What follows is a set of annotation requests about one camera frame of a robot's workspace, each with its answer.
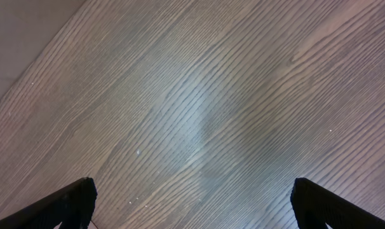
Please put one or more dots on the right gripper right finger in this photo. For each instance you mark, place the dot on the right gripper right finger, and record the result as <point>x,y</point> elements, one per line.
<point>316,207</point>

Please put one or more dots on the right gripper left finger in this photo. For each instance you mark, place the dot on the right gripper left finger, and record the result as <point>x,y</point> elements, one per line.
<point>69,207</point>

